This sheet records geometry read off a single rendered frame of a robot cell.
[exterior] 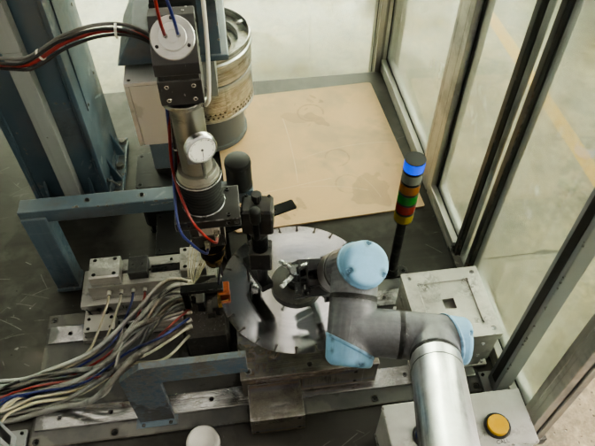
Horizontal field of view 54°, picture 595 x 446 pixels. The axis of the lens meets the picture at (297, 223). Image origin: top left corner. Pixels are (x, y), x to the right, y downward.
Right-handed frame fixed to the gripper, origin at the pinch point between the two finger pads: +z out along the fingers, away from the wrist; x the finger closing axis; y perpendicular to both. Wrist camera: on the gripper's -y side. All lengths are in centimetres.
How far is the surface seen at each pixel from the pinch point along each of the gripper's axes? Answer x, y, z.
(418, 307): 6.8, -23.3, 1.3
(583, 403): 44, -115, 66
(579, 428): 52, -109, 63
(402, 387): 24.2, -20.8, 8.9
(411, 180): -19.6, -20.9, -7.5
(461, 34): -54, -38, -7
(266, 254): -5.1, 12.3, -10.9
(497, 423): 30.0, -29.0, -14.4
